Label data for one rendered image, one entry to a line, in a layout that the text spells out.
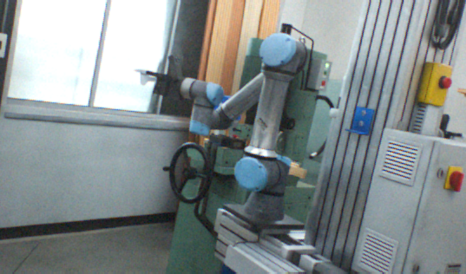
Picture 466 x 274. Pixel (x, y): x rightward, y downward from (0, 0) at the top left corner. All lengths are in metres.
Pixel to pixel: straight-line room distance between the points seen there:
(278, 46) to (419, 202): 0.65
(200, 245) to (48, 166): 1.33
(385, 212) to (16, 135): 2.39
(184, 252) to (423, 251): 1.45
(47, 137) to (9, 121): 0.27
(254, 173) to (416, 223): 0.52
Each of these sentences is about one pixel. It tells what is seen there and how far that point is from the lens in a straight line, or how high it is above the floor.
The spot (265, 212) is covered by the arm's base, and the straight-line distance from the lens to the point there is 1.90.
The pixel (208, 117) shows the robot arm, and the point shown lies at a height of 1.13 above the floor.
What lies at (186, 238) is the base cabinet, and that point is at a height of 0.43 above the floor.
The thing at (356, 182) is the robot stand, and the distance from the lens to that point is 1.83.
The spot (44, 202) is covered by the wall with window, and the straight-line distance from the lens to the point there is 3.68.
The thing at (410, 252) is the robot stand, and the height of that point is 0.90.
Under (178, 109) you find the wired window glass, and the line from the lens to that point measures 4.31.
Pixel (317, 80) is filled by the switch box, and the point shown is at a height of 1.37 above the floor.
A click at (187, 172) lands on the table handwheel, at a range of 2.47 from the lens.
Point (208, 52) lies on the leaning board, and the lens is 4.16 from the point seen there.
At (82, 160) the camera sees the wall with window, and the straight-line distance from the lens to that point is 3.74.
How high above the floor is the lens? 1.28
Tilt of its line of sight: 6 degrees down
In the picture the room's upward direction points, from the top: 12 degrees clockwise
